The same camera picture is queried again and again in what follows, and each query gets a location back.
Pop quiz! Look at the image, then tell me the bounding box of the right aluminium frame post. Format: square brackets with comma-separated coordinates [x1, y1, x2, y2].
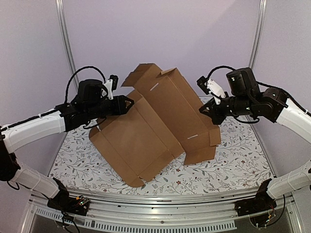
[248, 0, 268, 68]

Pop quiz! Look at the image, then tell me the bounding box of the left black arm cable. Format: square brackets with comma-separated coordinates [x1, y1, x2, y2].
[63, 66, 107, 105]

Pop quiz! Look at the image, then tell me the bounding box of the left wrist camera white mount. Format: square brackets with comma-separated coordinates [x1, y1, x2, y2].
[101, 75, 119, 100]

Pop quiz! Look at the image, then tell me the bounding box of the left aluminium frame post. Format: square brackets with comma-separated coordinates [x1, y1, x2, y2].
[55, 0, 76, 74]

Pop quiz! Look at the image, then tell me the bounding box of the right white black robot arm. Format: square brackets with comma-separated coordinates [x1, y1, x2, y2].
[197, 66, 311, 212]

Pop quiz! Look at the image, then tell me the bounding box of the brown cardboard box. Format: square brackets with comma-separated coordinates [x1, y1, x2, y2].
[89, 63, 221, 187]

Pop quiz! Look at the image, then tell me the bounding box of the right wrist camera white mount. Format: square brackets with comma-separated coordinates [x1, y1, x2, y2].
[196, 76, 226, 105]

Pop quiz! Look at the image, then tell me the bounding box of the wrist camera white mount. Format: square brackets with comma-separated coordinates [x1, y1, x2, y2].
[196, 76, 226, 105]
[101, 75, 119, 100]

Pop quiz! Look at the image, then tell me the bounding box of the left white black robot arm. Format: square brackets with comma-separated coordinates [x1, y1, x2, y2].
[0, 76, 135, 211]

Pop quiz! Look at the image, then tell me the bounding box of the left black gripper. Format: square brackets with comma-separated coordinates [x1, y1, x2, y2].
[86, 94, 134, 120]

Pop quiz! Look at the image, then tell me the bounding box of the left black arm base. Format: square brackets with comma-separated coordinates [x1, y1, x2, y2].
[47, 178, 90, 216]

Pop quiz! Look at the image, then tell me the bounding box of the floral patterned table mat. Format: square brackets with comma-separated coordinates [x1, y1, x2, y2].
[49, 117, 274, 196]

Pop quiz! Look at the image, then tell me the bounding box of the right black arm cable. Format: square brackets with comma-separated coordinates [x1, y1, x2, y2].
[206, 65, 235, 80]

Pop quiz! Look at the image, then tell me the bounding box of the aluminium frame post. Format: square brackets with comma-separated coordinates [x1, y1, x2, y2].
[55, 0, 76, 74]
[248, 0, 268, 68]

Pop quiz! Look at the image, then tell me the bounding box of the aluminium front rail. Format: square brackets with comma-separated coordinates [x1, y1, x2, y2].
[20, 188, 296, 233]

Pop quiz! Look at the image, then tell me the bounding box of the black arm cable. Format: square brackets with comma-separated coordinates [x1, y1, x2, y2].
[63, 66, 107, 105]
[206, 65, 235, 80]

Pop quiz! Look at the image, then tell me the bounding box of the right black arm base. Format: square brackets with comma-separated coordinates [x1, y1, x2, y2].
[234, 178, 276, 216]

